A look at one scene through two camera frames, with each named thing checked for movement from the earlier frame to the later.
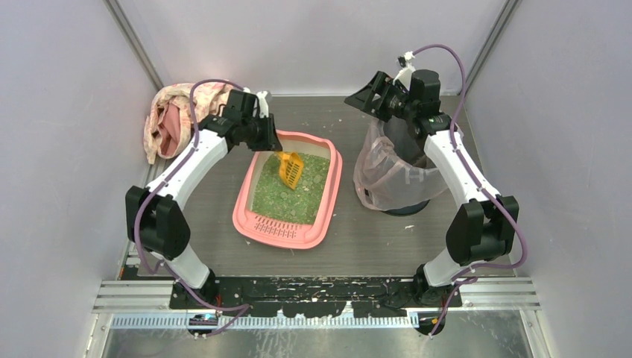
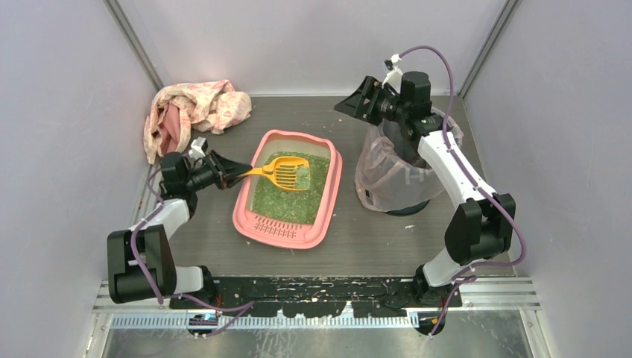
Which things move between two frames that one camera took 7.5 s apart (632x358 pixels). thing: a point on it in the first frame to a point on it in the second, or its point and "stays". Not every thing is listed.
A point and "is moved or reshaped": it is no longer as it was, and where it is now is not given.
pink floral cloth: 168,127 stays
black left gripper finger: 258,142 to 230,176
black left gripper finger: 273,141 to 228,168
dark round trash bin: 408,209 stays
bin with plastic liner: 392,170 stays
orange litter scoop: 291,165 is moved or reshaped
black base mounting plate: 316,296 stays
